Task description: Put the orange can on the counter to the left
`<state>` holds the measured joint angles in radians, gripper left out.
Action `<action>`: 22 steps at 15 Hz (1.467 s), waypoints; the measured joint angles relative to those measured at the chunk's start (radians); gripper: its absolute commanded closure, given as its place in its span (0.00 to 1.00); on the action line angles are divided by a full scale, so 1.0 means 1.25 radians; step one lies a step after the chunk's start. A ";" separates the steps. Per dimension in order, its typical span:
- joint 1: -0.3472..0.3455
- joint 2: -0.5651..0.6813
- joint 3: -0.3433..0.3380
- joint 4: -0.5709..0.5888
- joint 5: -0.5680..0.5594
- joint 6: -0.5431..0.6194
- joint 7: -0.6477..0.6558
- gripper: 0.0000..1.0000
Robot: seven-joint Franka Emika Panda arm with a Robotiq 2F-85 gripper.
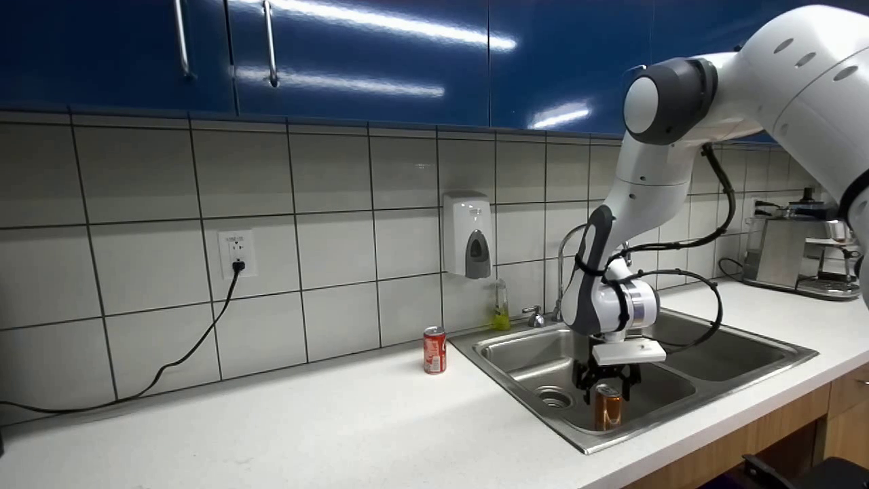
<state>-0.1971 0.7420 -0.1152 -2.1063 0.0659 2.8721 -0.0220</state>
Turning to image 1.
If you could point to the orange soda can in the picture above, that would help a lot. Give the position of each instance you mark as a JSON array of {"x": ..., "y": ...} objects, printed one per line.
[{"x": 610, "y": 409}]

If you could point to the red soda can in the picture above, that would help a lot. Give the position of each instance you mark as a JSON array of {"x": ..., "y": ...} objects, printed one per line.
[{"x": 436, "y": 351}]

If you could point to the black chair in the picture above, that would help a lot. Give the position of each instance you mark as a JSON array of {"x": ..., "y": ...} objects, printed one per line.
[{"x": 797, "y": 476}]

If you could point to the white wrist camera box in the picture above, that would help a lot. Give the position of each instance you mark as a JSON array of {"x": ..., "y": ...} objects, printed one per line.
[{"x": 629, "y": 351}]

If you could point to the chrome gooseneck faucet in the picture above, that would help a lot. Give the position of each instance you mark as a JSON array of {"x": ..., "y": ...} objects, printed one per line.
[{"x": 562, "y": 253}]

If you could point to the chrome sink faucet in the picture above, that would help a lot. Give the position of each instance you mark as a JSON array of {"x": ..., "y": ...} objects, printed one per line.
[{"x": 532, "y": 315}]

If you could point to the silver coffee machine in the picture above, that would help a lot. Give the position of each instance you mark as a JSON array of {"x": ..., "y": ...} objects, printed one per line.
[{"x": 804, "y": 246}]

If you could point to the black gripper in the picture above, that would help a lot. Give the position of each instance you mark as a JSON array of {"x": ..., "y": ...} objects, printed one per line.
[{"x": 610, "y": 370}]

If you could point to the green dish soap bottle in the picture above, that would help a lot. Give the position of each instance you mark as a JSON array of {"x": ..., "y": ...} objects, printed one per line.
[{"x": 498, "y": 313}]

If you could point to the blue glossy cabinet door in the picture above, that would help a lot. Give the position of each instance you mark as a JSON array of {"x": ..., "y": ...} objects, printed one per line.
[
  {"x": 99, "y": 55},
  {"x": 363, "y": 63},
  {"x": 559, "y": 63}
]

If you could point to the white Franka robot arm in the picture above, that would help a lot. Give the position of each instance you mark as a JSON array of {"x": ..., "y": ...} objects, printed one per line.
[{"x": 797, "y": 83}]

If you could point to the white wall power outlet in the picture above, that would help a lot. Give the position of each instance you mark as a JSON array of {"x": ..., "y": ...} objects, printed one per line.
[{"x": 238, "y": 249}]

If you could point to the stainless steel double sink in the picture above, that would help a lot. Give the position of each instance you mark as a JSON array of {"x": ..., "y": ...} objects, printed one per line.
[{"x": 525, "y": 358}]

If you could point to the wooden lower cabinet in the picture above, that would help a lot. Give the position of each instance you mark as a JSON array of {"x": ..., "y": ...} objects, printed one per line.
[{"x": 842, "y": 417}]

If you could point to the white wall soap dispenser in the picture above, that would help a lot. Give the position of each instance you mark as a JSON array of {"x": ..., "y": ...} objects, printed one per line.
[{"x": 464, "y": 235}]

